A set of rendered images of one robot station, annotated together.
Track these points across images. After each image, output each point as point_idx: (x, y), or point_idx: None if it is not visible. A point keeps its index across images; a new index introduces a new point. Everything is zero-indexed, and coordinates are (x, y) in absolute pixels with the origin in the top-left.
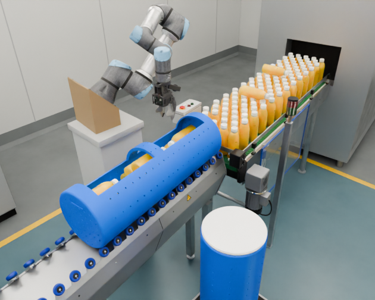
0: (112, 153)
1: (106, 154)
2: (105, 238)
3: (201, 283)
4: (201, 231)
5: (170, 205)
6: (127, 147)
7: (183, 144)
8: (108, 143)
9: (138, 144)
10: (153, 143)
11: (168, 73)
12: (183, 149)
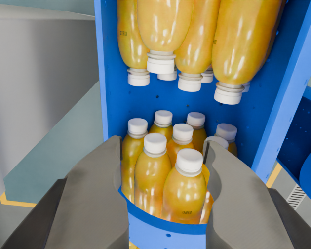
0: (18, 135)
1: (17, 151)
2: None
3: None
4: None
5: None
6: (14, 84)
7: (275, 153)
8: None
9: (139, 233)
10: (106, 100)
11: None
12: (276, 156)
